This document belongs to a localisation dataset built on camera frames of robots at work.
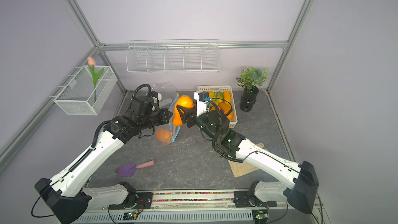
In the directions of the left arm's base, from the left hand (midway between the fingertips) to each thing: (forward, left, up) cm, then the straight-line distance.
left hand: (172, 115), depth 71 cm
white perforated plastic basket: (+39, -31, -24) cm, 55 cm away
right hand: (-2, -6, +10) cm, 12 cm away
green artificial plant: (+25, -44, -2) cm, 51 cm away
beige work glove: (-18, -33, -28) cm, 47 cm away
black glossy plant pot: (+23, -46, -18) cm, 54 cm away
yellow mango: (+29, -33, -23) cm, 50 cm away
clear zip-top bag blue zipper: (-11, 0, -3) cm, 11 cm away
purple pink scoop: (-13, +28, -29) cm, 42 cm away
